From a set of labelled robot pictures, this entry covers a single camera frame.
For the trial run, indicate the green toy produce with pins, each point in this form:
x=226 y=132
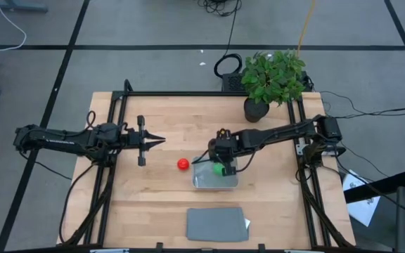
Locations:
x=218 y=169

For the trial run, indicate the white printed paper sheets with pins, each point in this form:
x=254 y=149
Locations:
x=362 y=207

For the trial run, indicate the black computer box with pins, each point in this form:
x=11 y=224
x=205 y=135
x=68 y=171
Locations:
x=232 y=82

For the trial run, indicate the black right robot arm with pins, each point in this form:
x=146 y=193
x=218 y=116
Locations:
x=276 y=135

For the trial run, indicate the green potted plant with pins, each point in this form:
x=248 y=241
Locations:
x=273 y=77

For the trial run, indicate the small white card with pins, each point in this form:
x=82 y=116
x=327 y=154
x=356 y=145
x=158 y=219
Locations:
x=247 y=223

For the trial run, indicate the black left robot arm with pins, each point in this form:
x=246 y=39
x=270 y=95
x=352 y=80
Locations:
x=65 y=142

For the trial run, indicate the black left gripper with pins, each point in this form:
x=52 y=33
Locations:
x=141 y=140

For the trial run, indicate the black metal table frame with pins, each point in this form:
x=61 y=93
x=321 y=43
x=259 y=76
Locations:
x=206 y=93

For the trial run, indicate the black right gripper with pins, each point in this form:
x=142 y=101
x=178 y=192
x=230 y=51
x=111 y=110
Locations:
x=225 y=149

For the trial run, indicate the translucent plastic tupperware container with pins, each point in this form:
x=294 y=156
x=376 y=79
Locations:
x=206 y=179

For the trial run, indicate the red toy tomato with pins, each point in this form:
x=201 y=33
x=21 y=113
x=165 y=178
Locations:
x=183 y=164

